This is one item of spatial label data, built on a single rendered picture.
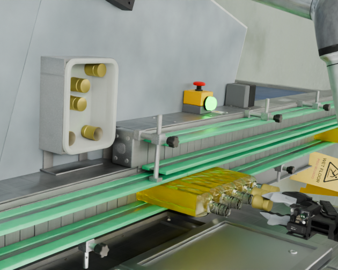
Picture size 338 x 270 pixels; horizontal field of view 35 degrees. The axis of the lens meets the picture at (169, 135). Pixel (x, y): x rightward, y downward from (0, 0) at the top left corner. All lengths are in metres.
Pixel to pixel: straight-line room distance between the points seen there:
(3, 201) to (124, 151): 0.39
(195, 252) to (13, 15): 0.71
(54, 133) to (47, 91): 0.10
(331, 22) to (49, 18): 0.63
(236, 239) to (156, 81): 0.52
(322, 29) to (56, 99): 0.60
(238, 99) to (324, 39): 0.92
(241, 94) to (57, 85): 0.87
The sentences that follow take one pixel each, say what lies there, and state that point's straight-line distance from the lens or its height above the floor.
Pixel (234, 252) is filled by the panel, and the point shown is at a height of 1.14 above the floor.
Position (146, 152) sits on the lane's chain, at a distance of 1.44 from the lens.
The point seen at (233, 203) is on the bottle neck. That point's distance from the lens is 1.36.
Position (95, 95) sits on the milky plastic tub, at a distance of 1.40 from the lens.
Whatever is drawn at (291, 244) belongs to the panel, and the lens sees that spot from 1.52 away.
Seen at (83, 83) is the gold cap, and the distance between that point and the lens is 1.32.
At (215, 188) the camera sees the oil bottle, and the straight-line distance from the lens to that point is 1.38.
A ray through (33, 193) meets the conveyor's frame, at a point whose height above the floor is 0.88.
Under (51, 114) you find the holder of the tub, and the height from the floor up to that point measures 0.79.
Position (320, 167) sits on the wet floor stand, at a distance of 4.79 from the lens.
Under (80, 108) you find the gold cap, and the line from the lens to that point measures 1.32.
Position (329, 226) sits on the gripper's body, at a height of 1.36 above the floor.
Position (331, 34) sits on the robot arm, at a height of 1.37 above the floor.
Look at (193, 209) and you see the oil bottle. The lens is 1.34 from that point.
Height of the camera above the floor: 1.73
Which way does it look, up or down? 34 degrees down
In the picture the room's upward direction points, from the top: 102 degrees clockwise
